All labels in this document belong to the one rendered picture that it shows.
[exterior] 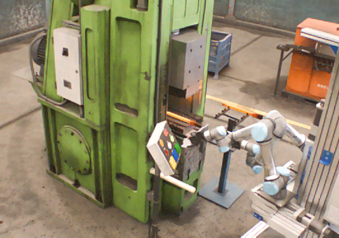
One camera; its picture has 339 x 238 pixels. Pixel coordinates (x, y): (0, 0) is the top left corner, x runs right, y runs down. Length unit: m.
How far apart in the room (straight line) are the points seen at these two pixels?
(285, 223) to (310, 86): 4.05
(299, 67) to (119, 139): 3.90
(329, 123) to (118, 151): 1.89
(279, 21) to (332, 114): 8.20
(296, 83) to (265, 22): 4.46
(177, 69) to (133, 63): 0.35
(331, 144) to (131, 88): 1.62
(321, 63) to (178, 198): 3.61
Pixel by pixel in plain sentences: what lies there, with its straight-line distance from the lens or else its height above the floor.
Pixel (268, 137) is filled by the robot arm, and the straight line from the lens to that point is 2.62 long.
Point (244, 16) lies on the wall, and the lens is 11.06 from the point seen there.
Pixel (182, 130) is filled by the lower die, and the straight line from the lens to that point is 3.31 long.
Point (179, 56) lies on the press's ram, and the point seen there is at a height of 1.64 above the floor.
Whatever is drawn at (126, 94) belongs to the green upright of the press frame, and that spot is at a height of 1.27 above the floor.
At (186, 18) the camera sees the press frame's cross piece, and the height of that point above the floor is 1.90.
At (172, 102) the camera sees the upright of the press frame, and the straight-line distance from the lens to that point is 3.75.
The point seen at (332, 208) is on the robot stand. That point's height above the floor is 0.89.
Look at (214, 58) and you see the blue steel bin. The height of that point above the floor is 0.37.
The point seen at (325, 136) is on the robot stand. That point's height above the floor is 1.38.
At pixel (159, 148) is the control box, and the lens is 2.71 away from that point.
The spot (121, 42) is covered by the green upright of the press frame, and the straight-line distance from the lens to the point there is 3.11.
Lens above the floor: 2.62
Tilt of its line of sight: 29 degrees down
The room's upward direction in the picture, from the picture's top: 3 degrees clockwise
